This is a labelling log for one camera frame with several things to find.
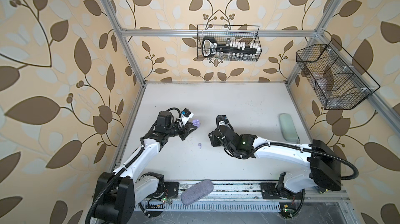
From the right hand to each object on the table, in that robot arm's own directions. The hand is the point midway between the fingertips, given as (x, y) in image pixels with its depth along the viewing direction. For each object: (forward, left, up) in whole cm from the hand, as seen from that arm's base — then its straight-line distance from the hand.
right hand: (210, 136), depth 80 cm
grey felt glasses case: (-23, +7, -8) cm, 26 cm away
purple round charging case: (+6, +7, +4) cm, 10 cm away
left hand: (+6, +8, +3) cm, 10 cm away
